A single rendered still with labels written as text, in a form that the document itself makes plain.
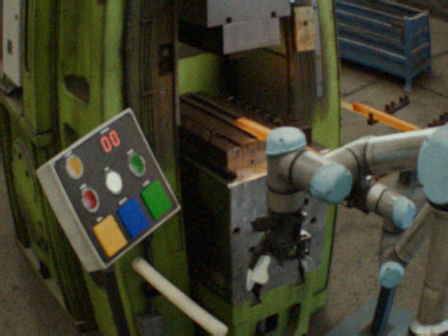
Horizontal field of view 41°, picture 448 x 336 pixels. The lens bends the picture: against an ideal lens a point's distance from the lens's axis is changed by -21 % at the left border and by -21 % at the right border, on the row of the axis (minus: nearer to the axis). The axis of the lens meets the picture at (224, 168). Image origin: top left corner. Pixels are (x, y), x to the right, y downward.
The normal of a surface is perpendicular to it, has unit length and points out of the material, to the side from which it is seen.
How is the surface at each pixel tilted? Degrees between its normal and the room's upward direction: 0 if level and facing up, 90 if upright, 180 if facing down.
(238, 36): 90
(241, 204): 90
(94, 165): 60
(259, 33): 90
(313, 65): 90
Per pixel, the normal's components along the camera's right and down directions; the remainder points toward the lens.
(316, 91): 0.58, 0.35
